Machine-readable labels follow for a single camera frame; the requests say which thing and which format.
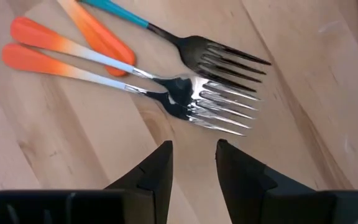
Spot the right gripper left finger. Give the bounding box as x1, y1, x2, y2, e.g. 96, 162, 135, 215
104, 140, 173, 224

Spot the orange red utensil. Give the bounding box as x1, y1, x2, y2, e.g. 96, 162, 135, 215
78, 0, 272, 93

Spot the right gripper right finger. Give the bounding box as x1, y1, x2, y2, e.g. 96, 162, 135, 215
215, 139, 315, 224

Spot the orange-handled silver fork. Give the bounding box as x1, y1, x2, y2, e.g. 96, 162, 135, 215
1, 42, 254, 137
56, 0, 137, 78
10, 16, 262, 113

